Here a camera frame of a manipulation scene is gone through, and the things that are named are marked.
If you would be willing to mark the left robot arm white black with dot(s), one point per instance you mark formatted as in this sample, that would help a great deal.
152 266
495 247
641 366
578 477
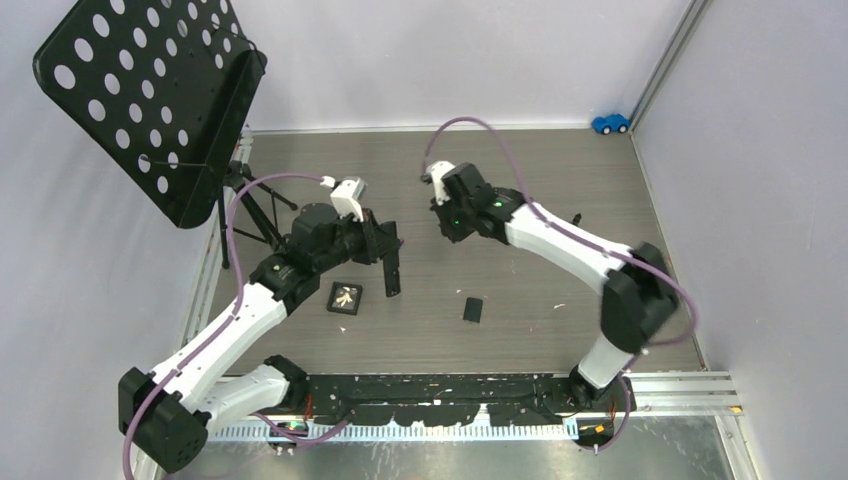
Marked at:
170 412

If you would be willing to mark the small black square tray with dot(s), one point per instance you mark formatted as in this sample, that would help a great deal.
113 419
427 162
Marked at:
344 298

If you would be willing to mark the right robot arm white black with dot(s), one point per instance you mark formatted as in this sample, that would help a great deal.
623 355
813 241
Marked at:
636 299

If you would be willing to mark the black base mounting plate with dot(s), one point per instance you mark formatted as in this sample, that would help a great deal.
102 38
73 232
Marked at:
442 400

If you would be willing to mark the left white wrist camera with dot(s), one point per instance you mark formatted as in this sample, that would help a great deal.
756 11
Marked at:
346 196

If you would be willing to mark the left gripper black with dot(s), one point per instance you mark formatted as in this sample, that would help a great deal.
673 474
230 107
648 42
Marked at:
369 233

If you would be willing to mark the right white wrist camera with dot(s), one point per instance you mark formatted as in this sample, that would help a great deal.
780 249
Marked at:
435 175

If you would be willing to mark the black perforated music stand tray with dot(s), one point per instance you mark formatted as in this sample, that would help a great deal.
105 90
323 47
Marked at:
163 87

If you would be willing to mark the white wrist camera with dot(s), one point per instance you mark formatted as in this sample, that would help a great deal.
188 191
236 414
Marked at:
346 196
435 175

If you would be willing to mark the black remote plain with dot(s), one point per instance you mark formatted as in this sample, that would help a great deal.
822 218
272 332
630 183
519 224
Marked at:
391 265

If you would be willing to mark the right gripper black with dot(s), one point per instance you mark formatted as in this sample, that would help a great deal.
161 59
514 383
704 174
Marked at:
452 234

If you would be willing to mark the blue toy car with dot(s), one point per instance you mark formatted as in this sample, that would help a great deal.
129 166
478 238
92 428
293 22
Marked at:
608 124

